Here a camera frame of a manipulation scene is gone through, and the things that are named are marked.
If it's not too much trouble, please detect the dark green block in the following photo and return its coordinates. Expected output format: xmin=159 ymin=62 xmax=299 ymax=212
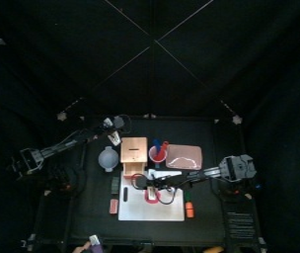
xmin=110 ymin=176 xmax=121 ymax=195

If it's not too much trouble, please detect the red cup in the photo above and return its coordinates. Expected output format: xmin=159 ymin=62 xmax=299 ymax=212
xmin=148 ymin=145 xmax=168 ymax=164

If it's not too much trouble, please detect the wooden drawer box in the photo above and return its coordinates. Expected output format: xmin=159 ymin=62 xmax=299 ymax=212
xmin=120 ymin=136 xmax=151 ymax=179

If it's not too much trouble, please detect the white purple handheld item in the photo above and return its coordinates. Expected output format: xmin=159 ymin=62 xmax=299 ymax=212
xmin=88 ymin=234 xmax=102 ymax=253

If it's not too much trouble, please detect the yellow object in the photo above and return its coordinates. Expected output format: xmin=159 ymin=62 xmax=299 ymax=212
xmin=203 ymin=245 xmax=225 ymax=253

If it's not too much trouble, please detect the grey plastic bowl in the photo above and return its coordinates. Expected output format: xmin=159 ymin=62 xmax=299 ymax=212
xmin=97 ymin=145 xmax=120 ymax=173

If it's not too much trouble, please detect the person's hand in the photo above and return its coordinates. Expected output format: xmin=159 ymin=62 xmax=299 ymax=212
xmin=70 ymin=241 xmax=92 ymax=253

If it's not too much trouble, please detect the blue utensil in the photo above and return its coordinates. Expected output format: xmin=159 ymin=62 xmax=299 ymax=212
xmin=152 ymin=138 xmax=161 ymax=158

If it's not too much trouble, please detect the white cutting board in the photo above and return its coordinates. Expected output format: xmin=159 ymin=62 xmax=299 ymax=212
xmin=117 ymin=169 xmax=187 ymax=222

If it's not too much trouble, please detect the pink red block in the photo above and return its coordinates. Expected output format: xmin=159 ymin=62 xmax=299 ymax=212
xmin=108 ymin=198 xmax=120 ymax=215

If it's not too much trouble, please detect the orange toy carrot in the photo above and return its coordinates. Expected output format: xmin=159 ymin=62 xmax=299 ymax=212
xmin=183 ymin=192 xmax=196 ymax=219

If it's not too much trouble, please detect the pink square tray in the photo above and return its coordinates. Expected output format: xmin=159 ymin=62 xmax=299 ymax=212
xmin=164 ymin=143 xmax=204 ymax=171

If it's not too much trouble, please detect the red utensil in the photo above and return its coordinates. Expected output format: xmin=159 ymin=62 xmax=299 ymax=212
xmin=157 ymin=140 xmax=169 ymax=159

